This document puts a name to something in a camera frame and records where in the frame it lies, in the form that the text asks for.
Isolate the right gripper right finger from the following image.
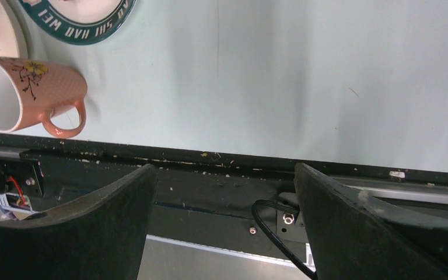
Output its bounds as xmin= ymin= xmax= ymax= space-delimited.
xmin=294 ymin=163 xmax=448 ymax=279

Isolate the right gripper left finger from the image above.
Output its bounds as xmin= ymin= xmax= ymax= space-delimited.
xmin=0 ymin=164 xmax=157 ymax=279

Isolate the pink ceramic mug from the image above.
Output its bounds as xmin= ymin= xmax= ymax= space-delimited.
xmin=0 ymin=57 xmax=88 ymax=139

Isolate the patterned rim white plate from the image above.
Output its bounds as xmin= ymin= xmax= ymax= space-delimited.
xmin=19 ymin=0 xmax=136 ymax=46

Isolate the black cable at base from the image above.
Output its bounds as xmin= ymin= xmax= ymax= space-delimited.
xmin=251 ymin=199 xmax=320 ymax=280

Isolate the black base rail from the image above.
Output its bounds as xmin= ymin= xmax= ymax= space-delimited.
xmin=0 ymin=134 xmax=448 ymax=258

